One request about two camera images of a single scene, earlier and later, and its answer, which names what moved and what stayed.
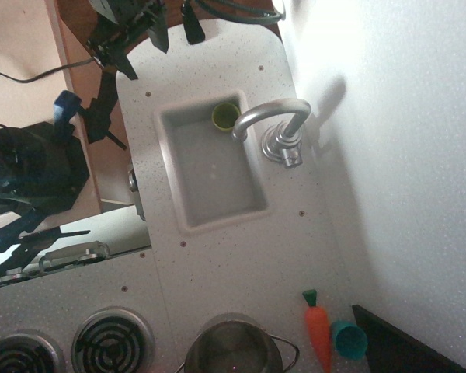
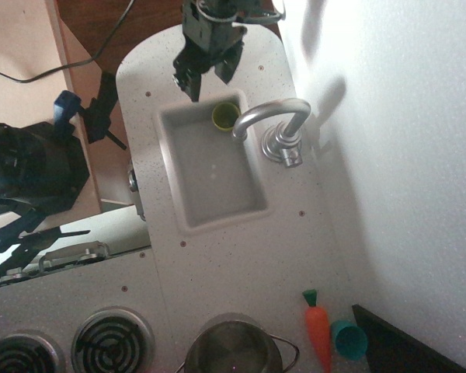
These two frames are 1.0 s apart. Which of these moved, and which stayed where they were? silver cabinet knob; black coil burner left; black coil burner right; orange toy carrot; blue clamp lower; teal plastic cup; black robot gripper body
Moved: black robot gripper body
Stayed: black coil burner left; teal plastic cup; black coil burner right; silver cabinet knob; orange toy carrot; blue clamp lower
